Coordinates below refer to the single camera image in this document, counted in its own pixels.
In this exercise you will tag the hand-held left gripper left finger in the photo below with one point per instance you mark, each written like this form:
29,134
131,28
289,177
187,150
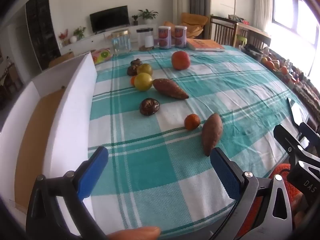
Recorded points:
92,172

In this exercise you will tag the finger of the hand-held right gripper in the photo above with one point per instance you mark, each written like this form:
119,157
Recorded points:
287,140
308,133

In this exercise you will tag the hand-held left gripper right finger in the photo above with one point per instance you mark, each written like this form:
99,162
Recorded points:
225,173

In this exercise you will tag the green yellow orange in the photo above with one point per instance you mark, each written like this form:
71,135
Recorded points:
145,68
143,82

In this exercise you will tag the person's left hand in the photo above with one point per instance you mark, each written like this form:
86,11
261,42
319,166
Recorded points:
135,233

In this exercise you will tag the black smartphone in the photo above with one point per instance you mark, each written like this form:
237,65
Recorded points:
295,111

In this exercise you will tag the orange patterned clothing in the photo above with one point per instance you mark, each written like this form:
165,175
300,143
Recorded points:
281,168

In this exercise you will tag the sweet potato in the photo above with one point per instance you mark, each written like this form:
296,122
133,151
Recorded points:
168,88
212,133

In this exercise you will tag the teal checked tablecloth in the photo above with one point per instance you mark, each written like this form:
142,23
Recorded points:
150,167

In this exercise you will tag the small tangerine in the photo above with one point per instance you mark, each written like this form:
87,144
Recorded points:
192,121
133,80

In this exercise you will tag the small green chair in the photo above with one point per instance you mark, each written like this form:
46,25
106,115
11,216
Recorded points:
241,40

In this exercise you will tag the fruit print cushion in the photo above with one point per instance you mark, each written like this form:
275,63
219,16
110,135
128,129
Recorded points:
101,55

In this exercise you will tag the large red orange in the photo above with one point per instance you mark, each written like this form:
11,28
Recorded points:
180,60

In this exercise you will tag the window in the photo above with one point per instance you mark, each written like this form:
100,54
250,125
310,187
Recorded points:
292,12

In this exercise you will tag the orange book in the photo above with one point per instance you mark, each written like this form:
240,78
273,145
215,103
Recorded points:
205,45

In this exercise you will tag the dark wooden chair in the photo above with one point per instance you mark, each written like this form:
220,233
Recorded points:
222,30

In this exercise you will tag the glass jar with gold lid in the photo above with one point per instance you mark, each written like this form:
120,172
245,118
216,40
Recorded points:
120,43

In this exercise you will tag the white television cabinet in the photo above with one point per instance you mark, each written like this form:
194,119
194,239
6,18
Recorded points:
95,40

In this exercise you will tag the white sheer curtain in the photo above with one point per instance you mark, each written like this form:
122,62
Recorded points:
262,2

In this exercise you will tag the leafy plant in white vase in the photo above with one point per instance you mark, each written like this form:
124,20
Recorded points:
79,32

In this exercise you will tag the red flower decoration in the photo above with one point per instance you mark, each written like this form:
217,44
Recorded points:
63,34

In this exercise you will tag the clear jar with black lid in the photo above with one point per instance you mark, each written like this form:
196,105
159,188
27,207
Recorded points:
145,40

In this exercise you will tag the white orange labelled can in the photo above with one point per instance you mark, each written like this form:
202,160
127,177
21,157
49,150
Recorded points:
164,38
180,37

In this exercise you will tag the orange bean bag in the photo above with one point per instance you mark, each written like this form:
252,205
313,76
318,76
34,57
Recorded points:
193,23

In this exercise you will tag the black display cabinet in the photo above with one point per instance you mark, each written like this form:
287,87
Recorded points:
42,30

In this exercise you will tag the black television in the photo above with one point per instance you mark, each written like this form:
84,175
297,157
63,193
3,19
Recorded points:
109,18

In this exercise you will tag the small green potted plant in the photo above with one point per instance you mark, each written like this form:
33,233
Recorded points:
135,18

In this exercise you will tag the large green potted plant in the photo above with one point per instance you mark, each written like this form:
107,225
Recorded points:
148,15

